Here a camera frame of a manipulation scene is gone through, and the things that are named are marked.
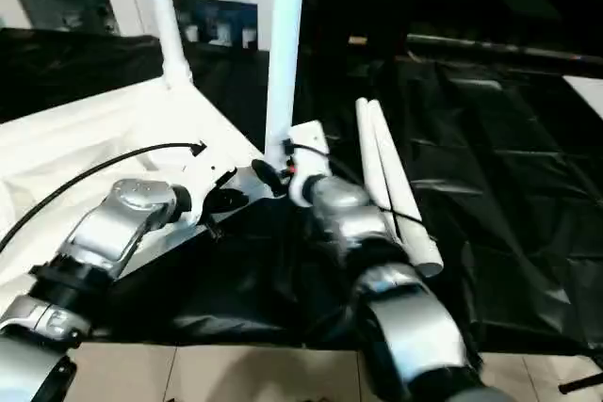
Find white plastic table leg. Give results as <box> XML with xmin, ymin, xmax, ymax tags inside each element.
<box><xmin>354</xmin><ymin>97</ymin><xmax>401</xmax><ymax>238</ymax></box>
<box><xmin>367</xmin><ymin>100</ymin><xmax>445</xmax><ymax>279</ymax></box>
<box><xmin>142</xmin><ymin>0</ymin><xmax>195</xmax><ymax>88</ymax></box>
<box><xmin>263</xmin><ymin>0</ymin><xmax>309</xmax><ymax>173</ymax></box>

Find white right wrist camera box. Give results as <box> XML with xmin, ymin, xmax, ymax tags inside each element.
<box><xmin>285</xmin><ymin>121</ymin><xmax>332</xmax><ymax>208</ymax></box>

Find silver metal rod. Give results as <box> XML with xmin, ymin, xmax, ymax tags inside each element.
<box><xmin>407</xmin><ymin>33</ymin><xmax>603</xmax><ymax>62</ymax></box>

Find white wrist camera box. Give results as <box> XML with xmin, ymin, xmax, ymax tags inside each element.
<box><xmin>285</xmin><ymin>121</ymin><xmax>332</xmax><ymax>208</ymax></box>
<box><xmin>175</xmin><ymin>146</ymin><xmax>244</xmax><ymax>229</ymax></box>

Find white flat board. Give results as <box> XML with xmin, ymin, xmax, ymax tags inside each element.
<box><xmin>563</xmin><ymin>76</ymin><xmax>603</xmax><ymax>121</ymax></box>

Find black table mat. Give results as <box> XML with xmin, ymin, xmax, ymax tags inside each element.
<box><xmin>0</xmin><ymin>27</ymin><xmax>603</xmax><ymax>356</ymax></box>

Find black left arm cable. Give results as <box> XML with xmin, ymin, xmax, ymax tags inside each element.
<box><xmin>0</xmin><ymin>142</ymin><xmax>208</xmax><ymax>254</ymax></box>

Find white plastic table top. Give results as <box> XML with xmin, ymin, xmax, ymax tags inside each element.
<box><xmin>0</xmin><ymin>77</ymin><xmax>288</xmax><ymax>328</ymax></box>

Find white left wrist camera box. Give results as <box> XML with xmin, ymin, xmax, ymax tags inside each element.
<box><xmin>175</xmin><ymin>146</ymin><xmax>244</xmax><ymax>229</ymax></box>

